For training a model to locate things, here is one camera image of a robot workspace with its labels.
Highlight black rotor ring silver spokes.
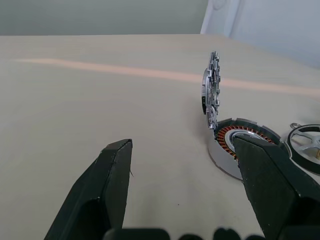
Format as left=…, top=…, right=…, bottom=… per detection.
left=281, top=122, right=320, bottom=174

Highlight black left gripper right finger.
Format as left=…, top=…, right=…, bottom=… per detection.
left=232, top=136, right=320, bottom=240

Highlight silver motor stator housing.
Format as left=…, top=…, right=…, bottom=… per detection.
left=207, top=117, right=285, bottom=181

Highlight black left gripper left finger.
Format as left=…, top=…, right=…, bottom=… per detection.
left=43, top=138, right=133, bottom=240

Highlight grey round gear disc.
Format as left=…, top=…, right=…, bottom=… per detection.
left=200, top=50, right=222, bottom=131

